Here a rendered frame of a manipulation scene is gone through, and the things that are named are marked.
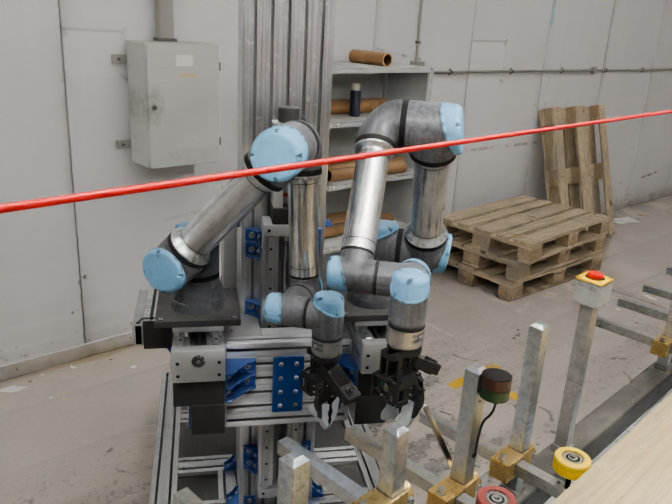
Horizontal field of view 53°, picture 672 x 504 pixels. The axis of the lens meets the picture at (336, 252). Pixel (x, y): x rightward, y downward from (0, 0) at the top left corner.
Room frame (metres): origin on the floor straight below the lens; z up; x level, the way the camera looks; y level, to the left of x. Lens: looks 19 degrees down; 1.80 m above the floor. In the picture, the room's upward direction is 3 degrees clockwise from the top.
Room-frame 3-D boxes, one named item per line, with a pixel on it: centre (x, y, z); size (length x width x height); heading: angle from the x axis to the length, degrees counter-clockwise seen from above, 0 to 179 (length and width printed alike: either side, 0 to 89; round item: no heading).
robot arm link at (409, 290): (1.22, -0.15, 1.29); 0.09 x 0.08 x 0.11; 170
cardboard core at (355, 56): (4.23, -0.14, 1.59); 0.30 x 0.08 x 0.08; 42
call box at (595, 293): (1.59, -0.66, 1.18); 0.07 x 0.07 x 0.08; 46
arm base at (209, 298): (1.70, 0.37, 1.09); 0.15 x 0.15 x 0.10
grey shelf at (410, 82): (4.15, -0.06, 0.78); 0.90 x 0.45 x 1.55; 132
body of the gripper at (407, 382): (1.22, -0.14, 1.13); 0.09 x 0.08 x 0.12; 135
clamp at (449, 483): (1.21, -0.29, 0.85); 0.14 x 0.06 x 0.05; 136
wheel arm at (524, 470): (1.41, -0.41, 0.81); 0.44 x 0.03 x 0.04; 46
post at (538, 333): (1.41, -0.48, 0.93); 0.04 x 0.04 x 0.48; 46
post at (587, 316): (1.59, -0.66, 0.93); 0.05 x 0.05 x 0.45; 46
